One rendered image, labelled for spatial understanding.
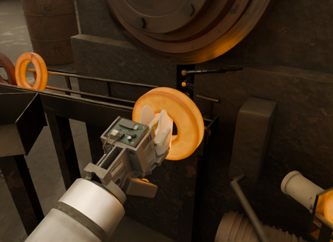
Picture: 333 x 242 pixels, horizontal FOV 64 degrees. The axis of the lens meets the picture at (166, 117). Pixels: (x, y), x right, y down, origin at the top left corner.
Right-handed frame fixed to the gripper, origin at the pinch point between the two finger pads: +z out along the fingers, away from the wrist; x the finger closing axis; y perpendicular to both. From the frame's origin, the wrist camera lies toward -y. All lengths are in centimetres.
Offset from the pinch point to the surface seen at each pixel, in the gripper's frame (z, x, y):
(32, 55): 23, 79, -15
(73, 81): 111, 194, -122
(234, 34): 22.1, -6.3, 7.1
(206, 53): 20.7, -0.1, 2.3
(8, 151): -14, 52, -21
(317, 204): 2.4, -30.9, -15.7
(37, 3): 153, 256, -61
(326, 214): 2.1, -33.0, -17.6
